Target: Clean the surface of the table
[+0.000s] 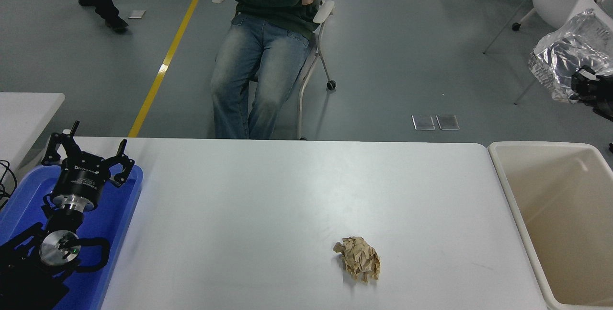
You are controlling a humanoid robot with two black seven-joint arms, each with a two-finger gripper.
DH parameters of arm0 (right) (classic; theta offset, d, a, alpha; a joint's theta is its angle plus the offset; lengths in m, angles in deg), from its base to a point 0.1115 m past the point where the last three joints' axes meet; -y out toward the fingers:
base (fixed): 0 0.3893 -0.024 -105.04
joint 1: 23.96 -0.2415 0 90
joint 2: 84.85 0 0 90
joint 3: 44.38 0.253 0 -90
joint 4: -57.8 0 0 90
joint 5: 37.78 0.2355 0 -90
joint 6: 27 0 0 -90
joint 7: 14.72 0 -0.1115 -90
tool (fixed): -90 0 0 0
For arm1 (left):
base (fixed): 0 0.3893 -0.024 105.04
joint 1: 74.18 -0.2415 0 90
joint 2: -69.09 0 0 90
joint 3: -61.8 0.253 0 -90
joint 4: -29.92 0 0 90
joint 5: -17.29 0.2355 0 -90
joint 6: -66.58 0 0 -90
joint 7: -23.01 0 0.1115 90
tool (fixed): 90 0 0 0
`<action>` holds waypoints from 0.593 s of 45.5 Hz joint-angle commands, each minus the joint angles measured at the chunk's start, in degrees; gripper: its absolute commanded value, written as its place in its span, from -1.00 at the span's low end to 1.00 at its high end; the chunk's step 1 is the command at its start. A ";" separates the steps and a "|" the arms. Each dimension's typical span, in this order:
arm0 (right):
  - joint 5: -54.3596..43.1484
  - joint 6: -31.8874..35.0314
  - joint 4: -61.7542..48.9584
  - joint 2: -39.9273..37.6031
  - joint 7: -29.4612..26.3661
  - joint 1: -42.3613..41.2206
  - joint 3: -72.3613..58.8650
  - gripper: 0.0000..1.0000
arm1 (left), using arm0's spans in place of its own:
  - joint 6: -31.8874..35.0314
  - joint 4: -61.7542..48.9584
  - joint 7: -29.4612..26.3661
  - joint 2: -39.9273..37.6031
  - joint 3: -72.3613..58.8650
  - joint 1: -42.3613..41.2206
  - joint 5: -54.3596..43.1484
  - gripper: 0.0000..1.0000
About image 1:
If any black cable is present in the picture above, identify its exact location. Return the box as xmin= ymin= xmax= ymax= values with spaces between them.
xmin=0 ymin=160 xmax=19 ymax=210

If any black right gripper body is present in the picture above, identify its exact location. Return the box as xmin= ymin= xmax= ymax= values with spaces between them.
xmin=593 ymin=80 xmax=613 ymax=120

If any large pale plastic bin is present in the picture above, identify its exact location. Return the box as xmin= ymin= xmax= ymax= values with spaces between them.
xmin=488 ymin=141 xmax=613 ymax=310

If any blue plastic tray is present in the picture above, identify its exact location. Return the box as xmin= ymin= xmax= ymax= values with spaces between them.
xmin=0 ymin=164 xmax=144 ymax=310

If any crumpled tan paper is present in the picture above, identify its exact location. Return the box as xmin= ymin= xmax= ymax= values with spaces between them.
xmin=333 ymin=237 xmax=382 ymax=284

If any white side table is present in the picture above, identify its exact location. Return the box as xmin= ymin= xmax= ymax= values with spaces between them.
xmin=0 ymin=92 xmax=66 ymax=176

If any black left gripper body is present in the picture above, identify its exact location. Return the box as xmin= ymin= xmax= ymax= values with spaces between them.
xmin=53 ymin=157 xmax=114 ymax=202

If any silver foil tray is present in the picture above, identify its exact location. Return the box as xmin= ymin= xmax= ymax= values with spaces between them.
xmin=528 ymin=8 xmax=613 ymax=103

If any clear floor plate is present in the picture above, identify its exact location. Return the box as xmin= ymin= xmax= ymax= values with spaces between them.
xmin=412 ymin=115 xmax=436 ymax=131
xmin=436 ymin=115 xmax=460 ymax=131

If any grey chair with casters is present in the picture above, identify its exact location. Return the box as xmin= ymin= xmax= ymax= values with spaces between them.
xmin=212 ymin=0 xmax=337 ymax=141

